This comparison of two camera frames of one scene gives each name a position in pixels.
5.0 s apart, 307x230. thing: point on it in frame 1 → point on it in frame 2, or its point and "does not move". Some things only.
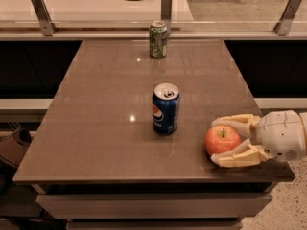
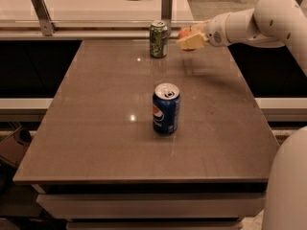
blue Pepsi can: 165,107 does not move
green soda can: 158,39 does not move
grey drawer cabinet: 153,206 does not move
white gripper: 280,134 → 216,33
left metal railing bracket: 47,26 does not move
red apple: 221,139 → 185,33
